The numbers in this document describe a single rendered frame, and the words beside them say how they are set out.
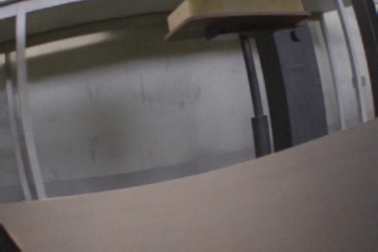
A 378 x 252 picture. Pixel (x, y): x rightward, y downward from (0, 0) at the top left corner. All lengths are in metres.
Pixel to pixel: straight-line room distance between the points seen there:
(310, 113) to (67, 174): 1.38
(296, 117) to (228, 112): 1.27
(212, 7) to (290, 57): 0.59
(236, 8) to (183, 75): 1.66
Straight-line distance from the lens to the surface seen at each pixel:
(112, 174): 2.82
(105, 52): 2.85
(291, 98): 1.85
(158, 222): 0.28
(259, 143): 1.50
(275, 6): 1.40
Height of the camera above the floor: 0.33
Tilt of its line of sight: level
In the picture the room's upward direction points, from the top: 10 degrees counter-clockwise
